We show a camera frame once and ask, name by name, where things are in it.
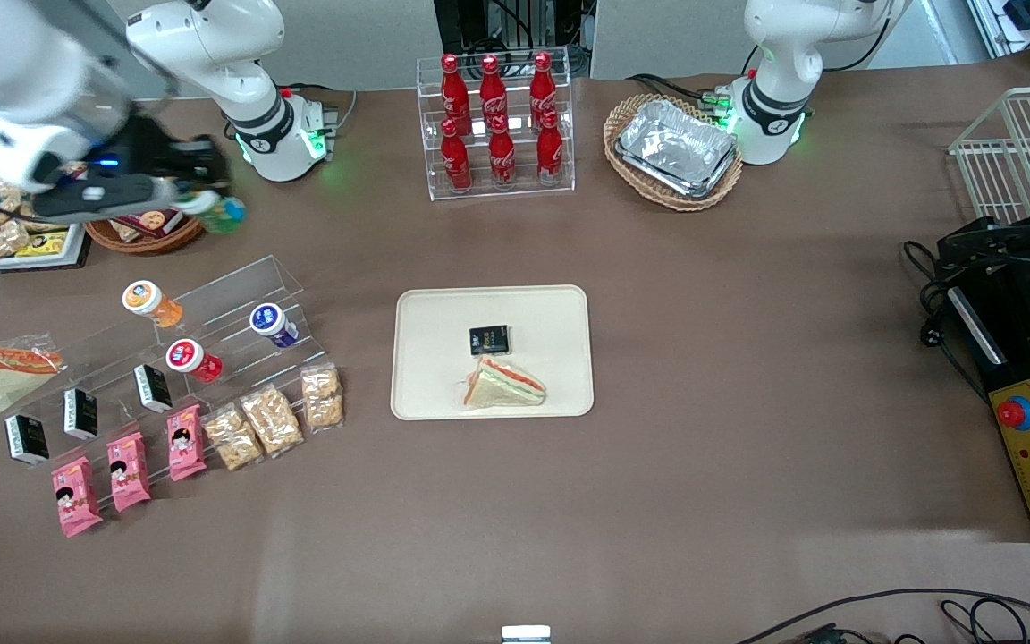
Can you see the clear acrylic bottle rack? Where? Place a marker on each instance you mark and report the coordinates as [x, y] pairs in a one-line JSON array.
[[560, 152]]

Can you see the small wrapped triangle sandwich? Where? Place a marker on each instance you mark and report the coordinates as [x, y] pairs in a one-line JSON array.
[[506, 386]]

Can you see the clear acrylic stepped display stand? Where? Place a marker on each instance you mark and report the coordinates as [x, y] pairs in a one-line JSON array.
[[238, 286]]

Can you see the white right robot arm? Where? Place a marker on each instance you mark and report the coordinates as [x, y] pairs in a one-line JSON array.
[[202, 45]]

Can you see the green gum bottle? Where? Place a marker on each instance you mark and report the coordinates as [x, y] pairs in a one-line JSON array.
[[227, 216]]

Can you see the clear-wrapped puffed rice bar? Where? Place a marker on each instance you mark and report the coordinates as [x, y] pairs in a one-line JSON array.
[[322, 398], [232, 438], [272, 420]]

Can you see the cream plastic tray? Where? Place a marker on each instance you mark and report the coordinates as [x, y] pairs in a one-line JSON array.
[[551, 358]]

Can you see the black control box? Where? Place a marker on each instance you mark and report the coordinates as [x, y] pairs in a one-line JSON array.
[[1011, 340]]

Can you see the pink cartoon snack packet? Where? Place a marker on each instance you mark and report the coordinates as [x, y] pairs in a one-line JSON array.
[[77, 496], [129, 471], [186, 443]]

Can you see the red gum bottle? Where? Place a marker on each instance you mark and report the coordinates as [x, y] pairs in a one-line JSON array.
[[189, 360]]

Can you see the small brown wicker basket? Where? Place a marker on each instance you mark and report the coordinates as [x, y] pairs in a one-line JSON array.
[[144, 245]]

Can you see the red cola bottle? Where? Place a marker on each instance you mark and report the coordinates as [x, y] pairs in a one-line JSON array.
[[493, 94], [456, 161], [502, 156], [543, 85], [550, 152], [454, 94]]

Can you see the large wrapped triangle sandwich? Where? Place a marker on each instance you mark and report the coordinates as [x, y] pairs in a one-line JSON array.
[[1, 380]]

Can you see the black box with white liner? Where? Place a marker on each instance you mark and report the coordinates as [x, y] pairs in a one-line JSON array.
[[32, 264]]

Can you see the black equipment rack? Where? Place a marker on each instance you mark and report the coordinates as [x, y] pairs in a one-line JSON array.
[[515, 22]]

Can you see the black and white snack packet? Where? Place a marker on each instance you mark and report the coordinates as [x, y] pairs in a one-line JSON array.
[[153, 388], [27, 440], [80, 413]]

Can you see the yellow cartoon snack packet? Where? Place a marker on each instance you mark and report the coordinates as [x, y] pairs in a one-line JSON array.
[[41, 244]]

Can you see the orange gum bottle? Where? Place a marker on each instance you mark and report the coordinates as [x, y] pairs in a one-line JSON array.
[[147, 300]]

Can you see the purple gum bottle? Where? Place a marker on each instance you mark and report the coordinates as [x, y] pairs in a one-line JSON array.
[[270, 324]]

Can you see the large brown wicker basket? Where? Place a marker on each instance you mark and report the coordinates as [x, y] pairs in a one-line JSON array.
[[622, 165]]

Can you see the red emergency stop button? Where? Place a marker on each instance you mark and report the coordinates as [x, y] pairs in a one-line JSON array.
[[1014, 413]]

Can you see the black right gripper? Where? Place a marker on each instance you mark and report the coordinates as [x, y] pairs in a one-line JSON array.
[[154, 148]]

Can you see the silver foil container stack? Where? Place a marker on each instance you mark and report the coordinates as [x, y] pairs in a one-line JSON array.
[[676, 148]]

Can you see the red cookie box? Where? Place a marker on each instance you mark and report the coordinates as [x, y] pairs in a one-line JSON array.
[[153, 222]]

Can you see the black packet with white end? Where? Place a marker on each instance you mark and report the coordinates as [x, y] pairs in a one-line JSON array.
[[489, 341]]

